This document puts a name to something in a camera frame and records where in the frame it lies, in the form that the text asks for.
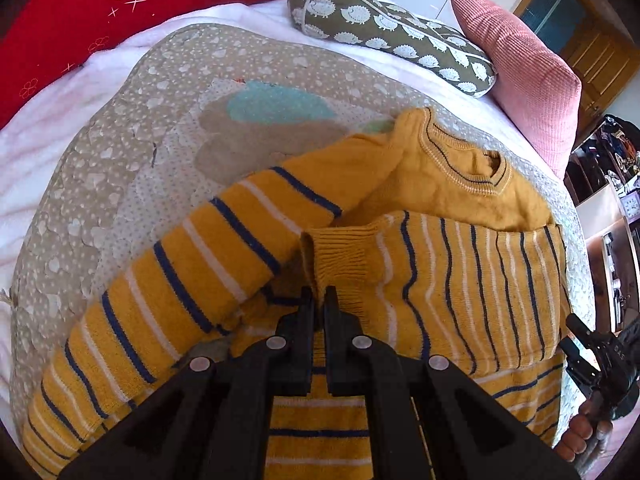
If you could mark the pile of clothes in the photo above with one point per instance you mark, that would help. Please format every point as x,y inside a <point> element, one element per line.
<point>617,135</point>

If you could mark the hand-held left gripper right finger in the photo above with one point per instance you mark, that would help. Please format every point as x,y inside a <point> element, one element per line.
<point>335,345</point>

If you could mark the white TV cabinet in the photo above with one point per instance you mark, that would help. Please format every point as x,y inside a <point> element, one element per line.
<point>597,220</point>

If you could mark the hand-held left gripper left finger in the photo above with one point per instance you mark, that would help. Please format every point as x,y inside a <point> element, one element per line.
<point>302,342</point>

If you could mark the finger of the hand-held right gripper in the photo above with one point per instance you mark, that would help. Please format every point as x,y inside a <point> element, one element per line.
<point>580,345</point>

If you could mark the heart-print quilt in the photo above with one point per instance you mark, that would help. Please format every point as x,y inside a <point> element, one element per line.
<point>150,110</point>

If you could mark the wooden door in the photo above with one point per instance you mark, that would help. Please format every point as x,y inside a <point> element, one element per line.
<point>600,65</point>

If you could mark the green hedgehog-print pillow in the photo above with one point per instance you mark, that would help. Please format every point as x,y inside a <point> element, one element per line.
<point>360,15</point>

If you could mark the small purple clock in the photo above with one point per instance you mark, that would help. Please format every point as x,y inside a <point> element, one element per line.
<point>631,206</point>

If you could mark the blue glass door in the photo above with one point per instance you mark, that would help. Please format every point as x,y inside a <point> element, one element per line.
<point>547,2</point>

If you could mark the yellow striped sweater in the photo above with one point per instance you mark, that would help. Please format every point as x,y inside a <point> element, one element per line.
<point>450,270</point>

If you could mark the person's right hand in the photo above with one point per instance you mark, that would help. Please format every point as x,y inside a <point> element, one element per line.
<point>575,432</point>

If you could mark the white bed sheet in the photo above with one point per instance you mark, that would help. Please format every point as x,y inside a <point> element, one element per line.
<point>50,125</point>

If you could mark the red duvet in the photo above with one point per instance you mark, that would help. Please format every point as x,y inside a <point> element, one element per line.
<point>75,10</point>

